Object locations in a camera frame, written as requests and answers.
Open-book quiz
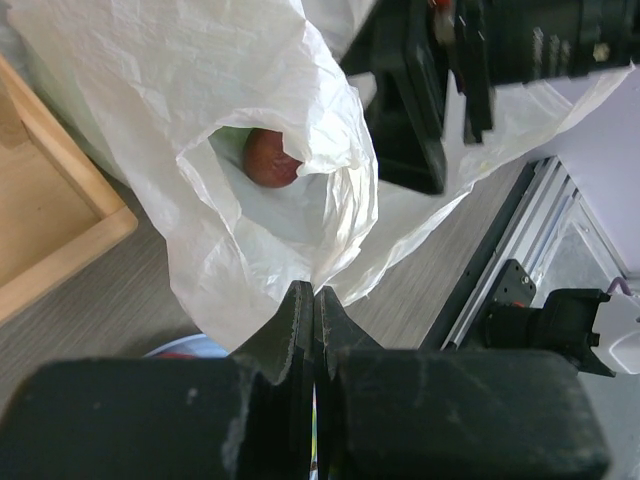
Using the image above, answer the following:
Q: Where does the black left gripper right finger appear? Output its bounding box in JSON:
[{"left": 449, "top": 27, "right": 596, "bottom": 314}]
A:
[{"left": 314, "top": 288, "right": 611, "bottom": 479}]

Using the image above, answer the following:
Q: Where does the wooden clothes rack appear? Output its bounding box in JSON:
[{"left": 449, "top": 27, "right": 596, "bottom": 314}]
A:
[{"left": 1, "top": 60, "right": 138, "bottom": 321}]

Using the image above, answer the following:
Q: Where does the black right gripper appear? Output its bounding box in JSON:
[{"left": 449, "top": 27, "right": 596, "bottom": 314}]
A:
[{"left": 340, "top": 1, "right": 492, "bottom": 195}]

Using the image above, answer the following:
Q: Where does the white plastic bag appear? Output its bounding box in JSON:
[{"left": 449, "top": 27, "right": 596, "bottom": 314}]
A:
[{"left": 6, "top": 1, "right": 629, "bottom": 349}]

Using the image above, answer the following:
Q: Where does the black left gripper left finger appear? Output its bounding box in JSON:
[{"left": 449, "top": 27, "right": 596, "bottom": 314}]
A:
[{"left": 1, "top": 281, "right": 314, "bottom": 479}]

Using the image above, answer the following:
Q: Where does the blue plastic plate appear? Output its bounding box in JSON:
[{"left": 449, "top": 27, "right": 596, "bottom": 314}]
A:
[{"left": 145, "top": 333, "right": 228, "bottom": 358}]

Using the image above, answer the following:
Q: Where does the dark red fake plum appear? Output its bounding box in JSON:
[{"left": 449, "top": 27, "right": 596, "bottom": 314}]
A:
[{"left": 243, "top": 128, "right": 301, "bottom": 189}]

